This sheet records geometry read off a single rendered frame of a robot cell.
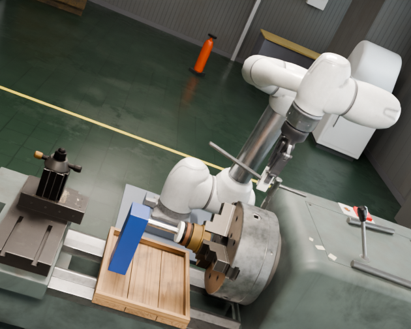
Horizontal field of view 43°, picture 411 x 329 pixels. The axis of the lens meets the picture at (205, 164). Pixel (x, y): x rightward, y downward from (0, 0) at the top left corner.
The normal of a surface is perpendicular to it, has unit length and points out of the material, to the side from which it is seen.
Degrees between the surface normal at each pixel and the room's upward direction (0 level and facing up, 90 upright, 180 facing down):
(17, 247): 0
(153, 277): 0
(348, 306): 90
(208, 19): 90
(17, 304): 90
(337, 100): 97
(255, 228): 28
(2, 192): 0
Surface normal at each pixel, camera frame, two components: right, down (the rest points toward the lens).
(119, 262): 0.04, 0.44
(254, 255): 0.23, -0.08
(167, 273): 0.38, -0.84
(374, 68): 0.10, 0.11
